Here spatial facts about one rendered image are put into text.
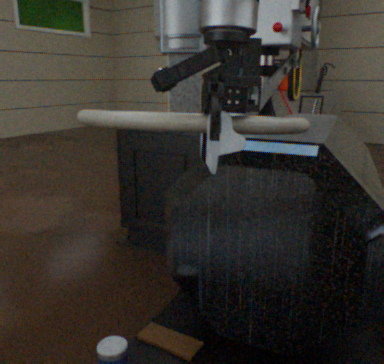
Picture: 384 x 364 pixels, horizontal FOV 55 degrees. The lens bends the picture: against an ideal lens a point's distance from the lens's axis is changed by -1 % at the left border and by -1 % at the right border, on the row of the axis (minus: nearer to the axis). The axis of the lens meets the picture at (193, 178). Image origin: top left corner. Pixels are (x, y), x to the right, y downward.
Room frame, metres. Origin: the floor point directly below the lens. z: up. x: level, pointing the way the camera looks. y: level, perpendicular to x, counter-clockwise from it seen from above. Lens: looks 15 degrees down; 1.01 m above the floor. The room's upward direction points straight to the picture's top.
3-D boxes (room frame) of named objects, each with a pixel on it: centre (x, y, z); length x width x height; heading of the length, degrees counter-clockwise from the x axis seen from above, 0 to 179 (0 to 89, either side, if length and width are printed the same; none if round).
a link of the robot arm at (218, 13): (0.61, -0.05, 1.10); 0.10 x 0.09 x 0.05; 8
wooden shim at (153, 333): (1.23, 0.09, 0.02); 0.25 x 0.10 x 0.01; 60
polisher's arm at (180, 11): (2.21, -0.12, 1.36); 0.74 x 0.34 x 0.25; 64
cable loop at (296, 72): (2.02, -0.53, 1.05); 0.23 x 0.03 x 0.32; 156
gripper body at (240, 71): (0.60, -0.06, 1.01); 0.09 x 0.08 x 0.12; 97
